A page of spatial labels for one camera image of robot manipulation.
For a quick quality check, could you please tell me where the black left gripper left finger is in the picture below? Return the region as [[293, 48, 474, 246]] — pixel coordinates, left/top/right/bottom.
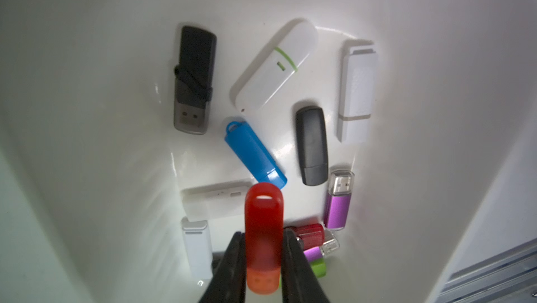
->
[[199, 232, 246, 303]]

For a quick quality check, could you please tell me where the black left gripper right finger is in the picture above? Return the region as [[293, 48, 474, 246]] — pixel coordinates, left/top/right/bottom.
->
[[281, 229, 329, 303]]

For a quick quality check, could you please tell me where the green usb flash drive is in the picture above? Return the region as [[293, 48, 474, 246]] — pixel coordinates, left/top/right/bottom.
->
[[310, 258, 327, 279]]

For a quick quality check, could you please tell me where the purple clear cap usb drive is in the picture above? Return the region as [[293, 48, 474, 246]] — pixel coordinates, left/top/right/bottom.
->
[[303, 236, 340, 262]]

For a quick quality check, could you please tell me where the red black usb drive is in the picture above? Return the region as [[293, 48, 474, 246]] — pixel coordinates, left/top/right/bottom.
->
[[285, 223, 325, 251]]

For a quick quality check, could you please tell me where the white clear cap usb drive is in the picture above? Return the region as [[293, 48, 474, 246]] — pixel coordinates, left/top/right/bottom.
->
[[181, 217, 213, 280]]

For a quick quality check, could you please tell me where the red orange usb drive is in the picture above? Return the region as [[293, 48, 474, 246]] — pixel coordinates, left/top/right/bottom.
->
[[244, 182, 284, 295]]

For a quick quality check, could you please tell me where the purple metal plug usb drive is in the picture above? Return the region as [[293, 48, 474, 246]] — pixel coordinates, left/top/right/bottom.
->
[[324, 170, 355, 231]]

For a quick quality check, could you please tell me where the blue usb flash drive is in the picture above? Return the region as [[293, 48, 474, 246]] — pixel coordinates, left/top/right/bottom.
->
[[225, 121, 288, 189]]

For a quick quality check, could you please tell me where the white plastic storage box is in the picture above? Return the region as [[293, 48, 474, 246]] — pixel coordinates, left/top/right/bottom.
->
[[1, 0, 536, 302]]

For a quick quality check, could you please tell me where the white ribbed usb drive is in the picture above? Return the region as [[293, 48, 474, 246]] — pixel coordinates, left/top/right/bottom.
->
[[337, 44, 378, 144]]

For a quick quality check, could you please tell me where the dark grey usb drive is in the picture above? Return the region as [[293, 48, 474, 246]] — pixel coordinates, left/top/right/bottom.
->
[[173, 25, 218, 135]]

